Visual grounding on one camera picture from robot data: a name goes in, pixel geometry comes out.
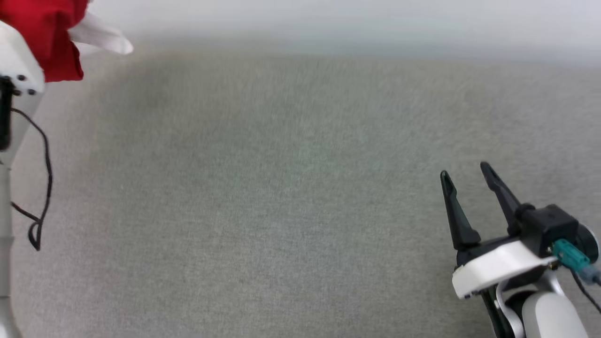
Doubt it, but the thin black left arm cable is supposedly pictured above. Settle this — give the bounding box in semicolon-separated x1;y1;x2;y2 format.
10;108;54;252

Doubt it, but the grey fabric sofa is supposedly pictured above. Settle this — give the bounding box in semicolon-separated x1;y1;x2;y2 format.
0;45;601;338

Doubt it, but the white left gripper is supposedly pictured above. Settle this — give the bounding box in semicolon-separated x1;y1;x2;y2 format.
0;21;46;162

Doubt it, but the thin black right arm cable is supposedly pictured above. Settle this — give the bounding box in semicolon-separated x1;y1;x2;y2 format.
570;265;601;314

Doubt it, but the teal right camera connector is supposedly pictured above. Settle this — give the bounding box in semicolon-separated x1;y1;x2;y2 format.
553;239;592;271

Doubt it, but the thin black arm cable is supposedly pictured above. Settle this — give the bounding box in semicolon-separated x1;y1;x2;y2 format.
570;265;601;314
10;108;54;252

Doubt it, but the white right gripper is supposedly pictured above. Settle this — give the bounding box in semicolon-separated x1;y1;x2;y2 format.
440;161;560;300

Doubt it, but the red and white garment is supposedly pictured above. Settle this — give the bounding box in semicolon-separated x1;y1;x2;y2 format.
0;0;134;83

